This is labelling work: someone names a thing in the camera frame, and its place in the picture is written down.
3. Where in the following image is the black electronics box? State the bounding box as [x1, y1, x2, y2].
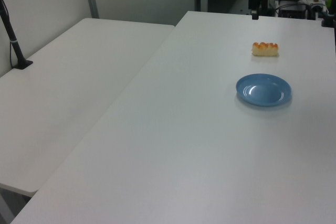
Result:
[278, 3, 308, 20]

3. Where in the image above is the toy bread with orange topping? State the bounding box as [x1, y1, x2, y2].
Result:
[251, 41, 280, 58]

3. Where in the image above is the black table clamp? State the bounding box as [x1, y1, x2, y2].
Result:
[319, 11, 336, 28]

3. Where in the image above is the black camera stand pole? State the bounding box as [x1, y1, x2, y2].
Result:
[0, 0, 34, 71]

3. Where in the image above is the blue round plate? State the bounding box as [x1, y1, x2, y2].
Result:
[235, 73, 293, 108]

